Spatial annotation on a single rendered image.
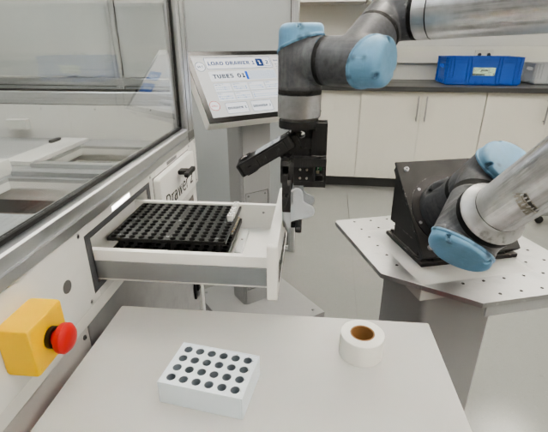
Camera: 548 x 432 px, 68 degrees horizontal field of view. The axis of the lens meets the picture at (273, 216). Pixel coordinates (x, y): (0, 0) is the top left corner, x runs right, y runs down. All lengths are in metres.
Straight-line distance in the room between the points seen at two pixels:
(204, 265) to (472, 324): 0.69
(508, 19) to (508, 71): 3.33
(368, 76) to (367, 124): 3.06
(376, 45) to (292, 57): 0.14
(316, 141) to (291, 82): 0.11
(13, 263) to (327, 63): 0.52
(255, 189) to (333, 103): 1.97
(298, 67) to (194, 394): 0.51
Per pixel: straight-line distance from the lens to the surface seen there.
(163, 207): 0.91
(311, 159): 0.72
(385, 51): 0.64
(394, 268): 0.96
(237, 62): 1.73
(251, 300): 2.05
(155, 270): 0.75
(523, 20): 0.68
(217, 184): 2.54
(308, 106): 0.70
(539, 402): 1.93
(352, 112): 3.66
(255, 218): 0.93
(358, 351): 0.67
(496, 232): 0.76
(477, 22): 0.69
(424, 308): 1.02
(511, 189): 0.69
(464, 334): 1.14
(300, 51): 0.69
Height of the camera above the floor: 1.23
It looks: 23 degrees down
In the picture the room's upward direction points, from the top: straight up
